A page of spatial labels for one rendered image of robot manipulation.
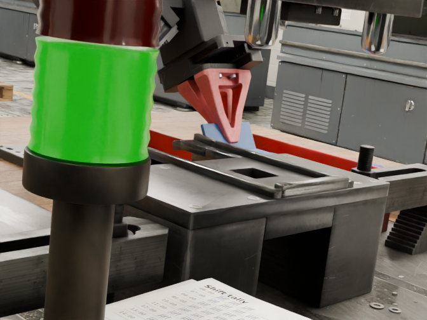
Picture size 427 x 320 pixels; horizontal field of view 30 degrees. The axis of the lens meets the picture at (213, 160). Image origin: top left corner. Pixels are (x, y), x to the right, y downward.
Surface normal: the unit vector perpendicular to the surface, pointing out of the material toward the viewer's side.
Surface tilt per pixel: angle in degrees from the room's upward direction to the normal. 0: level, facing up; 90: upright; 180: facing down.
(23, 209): 0
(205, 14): 60
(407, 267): 0
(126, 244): 90
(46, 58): 76
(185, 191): 0
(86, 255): 90
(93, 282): 90
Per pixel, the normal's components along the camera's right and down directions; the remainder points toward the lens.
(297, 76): -0.74, 0.05
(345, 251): 0.70, 0.22
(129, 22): 0.56, -0.01
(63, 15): -0.40, -0.11
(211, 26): 0.66, -0.29
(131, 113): 0.69, 0.45
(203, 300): 0.11, -0.97
